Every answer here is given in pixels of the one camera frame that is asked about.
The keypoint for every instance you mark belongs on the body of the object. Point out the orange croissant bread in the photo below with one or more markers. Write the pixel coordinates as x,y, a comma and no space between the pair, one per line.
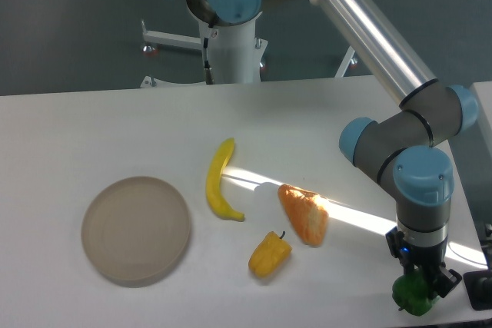
305,212

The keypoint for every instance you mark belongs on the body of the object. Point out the black device at right edge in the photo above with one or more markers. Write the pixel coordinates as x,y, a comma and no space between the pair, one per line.
478,283

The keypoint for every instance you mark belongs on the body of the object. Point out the yellow bell pepper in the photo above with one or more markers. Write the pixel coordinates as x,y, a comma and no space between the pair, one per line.
269,254

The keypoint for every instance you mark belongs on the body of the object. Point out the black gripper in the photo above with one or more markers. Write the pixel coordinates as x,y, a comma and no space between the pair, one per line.
442,280

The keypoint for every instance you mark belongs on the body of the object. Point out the yellow banana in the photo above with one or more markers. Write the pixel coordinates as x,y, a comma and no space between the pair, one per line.
216,200

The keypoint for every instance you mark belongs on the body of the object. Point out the green bell pepper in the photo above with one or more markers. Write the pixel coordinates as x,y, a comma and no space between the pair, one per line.
412,294

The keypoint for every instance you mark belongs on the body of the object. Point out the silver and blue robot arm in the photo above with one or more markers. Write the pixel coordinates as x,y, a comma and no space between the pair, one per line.
399,154

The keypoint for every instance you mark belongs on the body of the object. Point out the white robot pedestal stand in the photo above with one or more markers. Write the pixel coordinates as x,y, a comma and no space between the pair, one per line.
229,54

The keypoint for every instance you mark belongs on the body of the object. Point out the beige round plate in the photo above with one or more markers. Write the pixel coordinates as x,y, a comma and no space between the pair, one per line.
136,231

